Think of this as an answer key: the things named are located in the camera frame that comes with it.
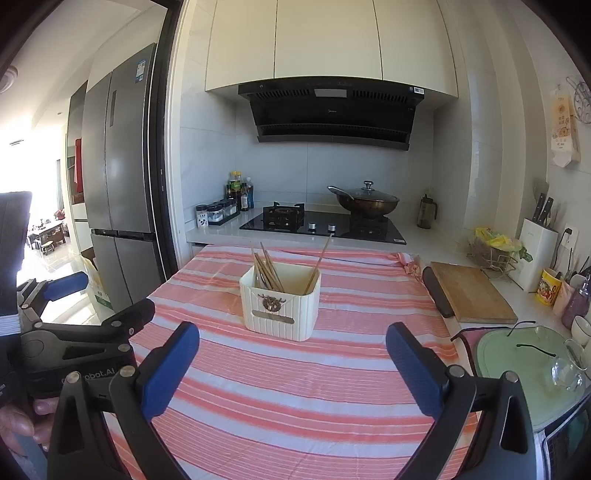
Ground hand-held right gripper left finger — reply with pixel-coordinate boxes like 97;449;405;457
46;320;200;480

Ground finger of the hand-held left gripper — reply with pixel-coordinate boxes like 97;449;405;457
16;271;89;326
37;298;156;344

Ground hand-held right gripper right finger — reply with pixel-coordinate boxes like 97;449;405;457
385;322;539;480

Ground cream utensil holder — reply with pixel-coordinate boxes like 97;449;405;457
239;263;321;342

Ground dark thin wooden chopstick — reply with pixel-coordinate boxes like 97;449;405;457
257;253;280;291

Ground person's left hand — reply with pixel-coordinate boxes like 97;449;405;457
0;397;60;455

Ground cardboard box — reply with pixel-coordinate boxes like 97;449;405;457
82;251;114;315

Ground wooden tea table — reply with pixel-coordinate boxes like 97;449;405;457
28;220;68;256

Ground wooden cutting board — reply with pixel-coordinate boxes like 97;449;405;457
422;262;519;325

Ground pale green tray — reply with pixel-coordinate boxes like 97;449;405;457
475;325;591;428

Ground pink striped tablecloth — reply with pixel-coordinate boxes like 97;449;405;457
102;244;483;480

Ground grey refrigerator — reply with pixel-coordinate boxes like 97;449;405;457
82;42;169;287

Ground clear glass cup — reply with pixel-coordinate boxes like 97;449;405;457
551;357;585;393

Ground yellow plastic bag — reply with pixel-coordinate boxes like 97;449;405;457
475;226;528;262

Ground brown glass jug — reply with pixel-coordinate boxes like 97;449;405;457
417;194;438;230

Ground yellow printed mug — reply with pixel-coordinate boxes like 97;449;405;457
538;268;563;306

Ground grey tall cabinet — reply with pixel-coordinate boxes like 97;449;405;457
67;80;90;222

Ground pink cup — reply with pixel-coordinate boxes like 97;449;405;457
553;279;575;317

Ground white knife block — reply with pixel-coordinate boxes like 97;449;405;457
515;218;558;292

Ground white bowl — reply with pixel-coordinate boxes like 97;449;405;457
571;316;591;348

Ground black gas stove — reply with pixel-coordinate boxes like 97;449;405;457
239;202;407;245

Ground wok with glass lid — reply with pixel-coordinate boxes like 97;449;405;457
328;180;400;217

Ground purple bottle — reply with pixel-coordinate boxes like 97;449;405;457
561;276;591;329

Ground black range hood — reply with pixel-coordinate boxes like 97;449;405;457
238;78;426;151

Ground hanging paper food package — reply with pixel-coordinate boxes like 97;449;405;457
549;85;581;168

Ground wire basket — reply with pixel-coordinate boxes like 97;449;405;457
468;235;520;278

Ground hanging wire trivet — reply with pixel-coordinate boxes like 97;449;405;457
566;75;591;123

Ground cream wall cabinets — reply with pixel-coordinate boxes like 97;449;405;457
204;0;459;99

